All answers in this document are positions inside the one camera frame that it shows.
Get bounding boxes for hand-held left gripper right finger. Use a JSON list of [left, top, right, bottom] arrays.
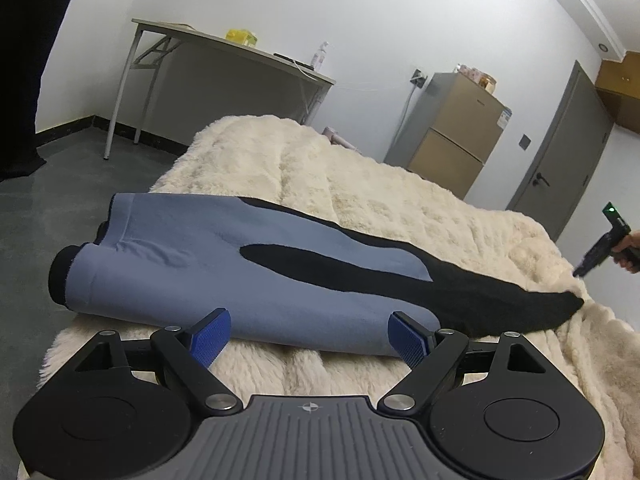
[[376, 311, 547, 416]]

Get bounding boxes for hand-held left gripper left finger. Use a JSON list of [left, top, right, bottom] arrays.
[[74, 308, 244, 415]]

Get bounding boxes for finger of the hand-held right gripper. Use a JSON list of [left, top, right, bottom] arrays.
[[572, 249, 607, 279]]

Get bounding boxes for black and blue pants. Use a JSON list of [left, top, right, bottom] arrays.
[[48, 191, 585, 358]]

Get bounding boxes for person's right hand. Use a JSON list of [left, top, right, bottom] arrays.
[[612, 230, 640, 275]]

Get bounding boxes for grey door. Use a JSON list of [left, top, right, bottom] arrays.
[[505, 60, 615, 241]]

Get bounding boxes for cream fluffy blanket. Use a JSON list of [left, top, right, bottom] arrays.
[[17, 114, 640, 480]]

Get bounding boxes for gold fridge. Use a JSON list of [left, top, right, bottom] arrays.
[[384, 71, 513, 201]]

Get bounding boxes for pink hair dryer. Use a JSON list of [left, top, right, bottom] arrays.
[[322, 127, 361, 153]]

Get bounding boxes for grey folding table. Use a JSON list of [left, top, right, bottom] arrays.
[[102, 18, 337, 161]]

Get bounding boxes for yellow box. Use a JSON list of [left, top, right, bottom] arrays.
[[226, 28, 261, 47]]

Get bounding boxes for black curtain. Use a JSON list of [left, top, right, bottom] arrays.
[[0, 0, 96, 183]]

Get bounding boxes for wooden wall cabinet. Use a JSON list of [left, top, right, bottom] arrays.
[[595, 50, 640, 136]]

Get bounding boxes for grey fridge cable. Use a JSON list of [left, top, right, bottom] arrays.
[[392, 82, 420, 157]]

